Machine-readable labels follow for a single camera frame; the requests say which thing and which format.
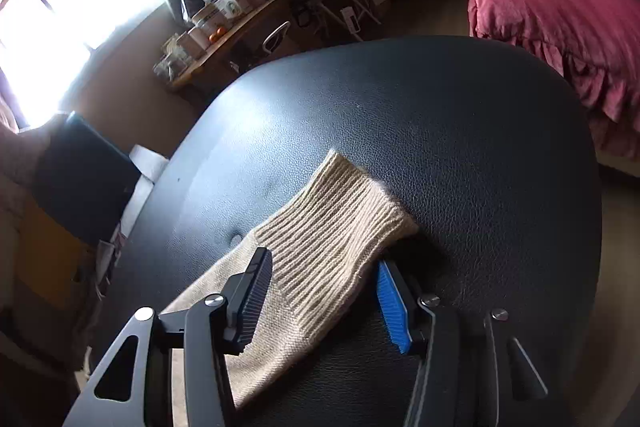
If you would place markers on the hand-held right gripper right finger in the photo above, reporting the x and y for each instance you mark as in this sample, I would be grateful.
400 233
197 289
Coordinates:
392 307

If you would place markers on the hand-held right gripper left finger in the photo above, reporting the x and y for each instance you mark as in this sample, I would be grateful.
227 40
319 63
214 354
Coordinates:
252 297

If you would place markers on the beige knit sweater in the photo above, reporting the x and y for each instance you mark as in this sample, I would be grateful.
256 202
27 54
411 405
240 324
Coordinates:
325 227

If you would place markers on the grey yellow navy sofa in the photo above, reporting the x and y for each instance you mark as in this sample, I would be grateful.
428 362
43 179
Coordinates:
85 177

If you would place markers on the glass jar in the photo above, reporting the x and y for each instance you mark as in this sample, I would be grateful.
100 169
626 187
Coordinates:
167 64
176 47

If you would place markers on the white chair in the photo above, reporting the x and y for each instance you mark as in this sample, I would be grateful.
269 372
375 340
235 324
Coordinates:
275 38

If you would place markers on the small oranges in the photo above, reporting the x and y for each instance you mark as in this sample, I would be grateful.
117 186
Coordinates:
216 36

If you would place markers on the wooden desk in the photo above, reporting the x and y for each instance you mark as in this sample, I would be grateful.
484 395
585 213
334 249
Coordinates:
245 27

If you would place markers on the pink patterned curtain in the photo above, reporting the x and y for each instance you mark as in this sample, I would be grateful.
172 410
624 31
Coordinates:
25 142

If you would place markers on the white round canister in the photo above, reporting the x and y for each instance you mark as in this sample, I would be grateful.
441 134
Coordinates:
205 19

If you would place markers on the bright window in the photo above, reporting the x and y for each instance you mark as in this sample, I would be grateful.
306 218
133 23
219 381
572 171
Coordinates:
75 22

